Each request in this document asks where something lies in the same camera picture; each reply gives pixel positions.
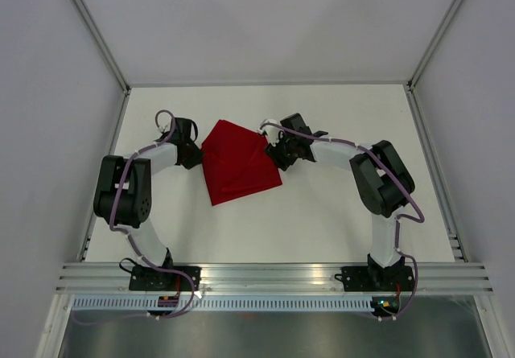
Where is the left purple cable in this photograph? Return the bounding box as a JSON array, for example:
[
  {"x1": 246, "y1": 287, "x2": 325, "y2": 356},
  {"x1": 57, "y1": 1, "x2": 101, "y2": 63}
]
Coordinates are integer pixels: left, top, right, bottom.
[{"x1": 109, "y1": 109, "x2": 202, "y2": 322}]

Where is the aluminium front rail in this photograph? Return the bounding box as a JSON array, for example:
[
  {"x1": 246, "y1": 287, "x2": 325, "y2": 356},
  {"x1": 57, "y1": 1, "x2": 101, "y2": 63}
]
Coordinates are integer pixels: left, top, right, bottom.
[{"x1": 54, "y1": 262, "x2": 493, "y2": 296}]

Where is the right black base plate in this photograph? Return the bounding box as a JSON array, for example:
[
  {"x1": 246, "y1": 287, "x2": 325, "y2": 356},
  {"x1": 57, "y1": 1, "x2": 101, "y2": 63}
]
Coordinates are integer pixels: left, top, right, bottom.
[{"x1": 334, "y1": 265, "x2": 415, "y2": 293}]

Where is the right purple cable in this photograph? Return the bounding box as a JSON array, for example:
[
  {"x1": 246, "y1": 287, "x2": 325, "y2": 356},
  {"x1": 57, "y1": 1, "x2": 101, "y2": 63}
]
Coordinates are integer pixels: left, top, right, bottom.
[{"x1": 257, "y1": 122, "x2": 426, "y2": 322}]

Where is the left aluminium frame post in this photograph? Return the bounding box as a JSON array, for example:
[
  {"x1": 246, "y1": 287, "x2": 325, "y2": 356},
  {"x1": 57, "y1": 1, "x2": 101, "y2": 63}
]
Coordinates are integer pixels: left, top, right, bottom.
[{"x1": 69, "y1": 0, "x2": 130, "y2": 95}]

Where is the right aluminium frame post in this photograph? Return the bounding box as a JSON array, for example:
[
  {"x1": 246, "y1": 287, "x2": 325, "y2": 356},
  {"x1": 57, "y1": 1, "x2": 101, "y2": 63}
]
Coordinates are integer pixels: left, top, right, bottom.
[{"x1": 408, "y1": 0, "x2": 484, "y2": 89}]

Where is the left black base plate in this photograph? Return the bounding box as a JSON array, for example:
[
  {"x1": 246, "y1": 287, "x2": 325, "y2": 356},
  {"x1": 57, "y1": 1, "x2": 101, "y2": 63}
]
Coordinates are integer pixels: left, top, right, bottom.
[{"x1": 129, "y1": 265, "x2": 201, "y2": 292}]

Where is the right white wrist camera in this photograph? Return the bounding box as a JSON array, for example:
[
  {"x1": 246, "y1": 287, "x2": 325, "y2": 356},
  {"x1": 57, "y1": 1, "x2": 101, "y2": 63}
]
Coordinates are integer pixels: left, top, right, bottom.
[{"x1": 257, "y1": 119, "x2": 282, "y2": 146}]

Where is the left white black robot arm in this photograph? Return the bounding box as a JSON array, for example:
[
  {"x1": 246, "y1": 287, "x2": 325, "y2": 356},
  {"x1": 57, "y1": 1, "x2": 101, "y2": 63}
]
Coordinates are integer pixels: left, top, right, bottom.
[{"x1": 93, "y1": 117, "x2": 204, "y2": 290}]

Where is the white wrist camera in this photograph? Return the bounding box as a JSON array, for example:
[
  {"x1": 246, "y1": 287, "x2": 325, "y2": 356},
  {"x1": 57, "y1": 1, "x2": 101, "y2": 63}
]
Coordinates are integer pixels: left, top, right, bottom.
[
  {"x1": 257, "y1": 119, "x2": 282, "y2": 146},
  {"x1": 157, "y1": 124, "x2": 171, "y2": 134}
]

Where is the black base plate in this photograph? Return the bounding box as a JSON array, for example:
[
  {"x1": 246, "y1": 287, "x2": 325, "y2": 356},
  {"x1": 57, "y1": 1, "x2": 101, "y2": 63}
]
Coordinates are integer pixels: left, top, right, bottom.
[
  {"x1": 334, "y1": 265, "x2": 415, "y2": 293},
  {"x1": 129, "y1": 265, "x2": 201, "y2": 292}
]

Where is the white slotted cable duct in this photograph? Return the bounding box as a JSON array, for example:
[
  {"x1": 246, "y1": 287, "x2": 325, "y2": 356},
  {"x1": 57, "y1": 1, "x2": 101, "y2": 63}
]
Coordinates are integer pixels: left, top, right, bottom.
[{"x1": 72, "y1": 294, "x2": 373, "y2": 313}]

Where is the red cloth napkin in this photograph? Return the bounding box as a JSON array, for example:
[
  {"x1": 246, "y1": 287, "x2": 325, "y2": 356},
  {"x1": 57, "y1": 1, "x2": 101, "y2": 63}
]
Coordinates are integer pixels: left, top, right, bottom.
[{"x1": 201, "y1": 120, "x2": 282, "y2": 206}]

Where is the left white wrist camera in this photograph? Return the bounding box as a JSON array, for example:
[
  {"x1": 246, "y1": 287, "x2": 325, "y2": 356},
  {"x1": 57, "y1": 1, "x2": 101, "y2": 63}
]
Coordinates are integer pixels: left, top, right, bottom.
[{"x1": 157, "y1": 124, "x2": 171, "y2": 134}]

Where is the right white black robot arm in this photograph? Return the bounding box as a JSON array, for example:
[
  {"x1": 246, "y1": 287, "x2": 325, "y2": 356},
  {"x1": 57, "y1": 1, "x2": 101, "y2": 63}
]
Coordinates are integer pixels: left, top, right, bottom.
[{"x1": 258, "y1": 113, "x2": 415, "y2": 290}]

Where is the purple cable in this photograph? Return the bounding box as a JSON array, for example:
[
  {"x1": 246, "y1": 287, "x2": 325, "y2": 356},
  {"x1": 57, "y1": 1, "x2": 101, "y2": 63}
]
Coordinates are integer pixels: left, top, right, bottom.
[
  {"x1": 257, "y1": 122, "x2": 426, "y2": 322},
  {"x1": 109, "y1": 109, "x2": 202, "y2": 322}
]

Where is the aluminium frame post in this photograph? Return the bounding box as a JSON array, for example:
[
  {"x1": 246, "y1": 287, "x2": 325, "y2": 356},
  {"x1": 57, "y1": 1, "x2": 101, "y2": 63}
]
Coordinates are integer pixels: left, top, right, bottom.
[
  {"x1": 408, "y1": 0, "x2": 484, "y2": 89},
  {"x1": 69, "y1": 0, "x2": 130, "y2": 95}
]

